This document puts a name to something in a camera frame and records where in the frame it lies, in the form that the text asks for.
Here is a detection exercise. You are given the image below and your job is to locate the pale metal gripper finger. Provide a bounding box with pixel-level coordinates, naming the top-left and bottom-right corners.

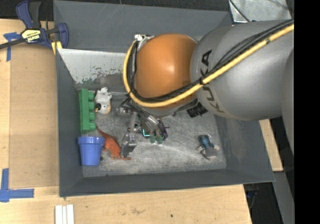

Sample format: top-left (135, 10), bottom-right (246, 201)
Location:
top-left (120, 132), bottom-right (138, 158)
top-left (115, 105), bottom-right (133, 117)

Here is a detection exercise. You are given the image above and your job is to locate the orange toy dinosaur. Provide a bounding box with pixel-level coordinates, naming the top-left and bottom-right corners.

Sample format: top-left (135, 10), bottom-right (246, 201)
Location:
top-left (96, 125), bottom-right (132, 161)

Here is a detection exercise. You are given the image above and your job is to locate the white toy animal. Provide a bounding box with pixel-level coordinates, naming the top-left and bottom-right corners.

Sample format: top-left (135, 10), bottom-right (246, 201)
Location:
top-left (94, 87), bottom-right (113, 115)

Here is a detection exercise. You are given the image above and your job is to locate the grey metal bin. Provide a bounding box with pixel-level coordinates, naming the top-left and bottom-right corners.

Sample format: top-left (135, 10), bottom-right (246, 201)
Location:
top-left (52, 0), bottom-right (276, 198)

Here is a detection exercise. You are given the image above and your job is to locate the green toy building block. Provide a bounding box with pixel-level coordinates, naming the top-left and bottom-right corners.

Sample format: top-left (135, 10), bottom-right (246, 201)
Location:
top-left (78, 88), bottom-right (97, 134)

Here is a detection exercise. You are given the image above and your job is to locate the blue plastic cup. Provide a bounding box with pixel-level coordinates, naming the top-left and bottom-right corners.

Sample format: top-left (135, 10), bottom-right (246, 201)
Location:
top-left (76, 136), bottom-right (106, 167)

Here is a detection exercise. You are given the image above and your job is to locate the blue and grey toy figure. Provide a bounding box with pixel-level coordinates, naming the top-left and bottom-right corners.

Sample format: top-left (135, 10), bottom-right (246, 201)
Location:
top-left (195, 134), bottom-right (221, 160)

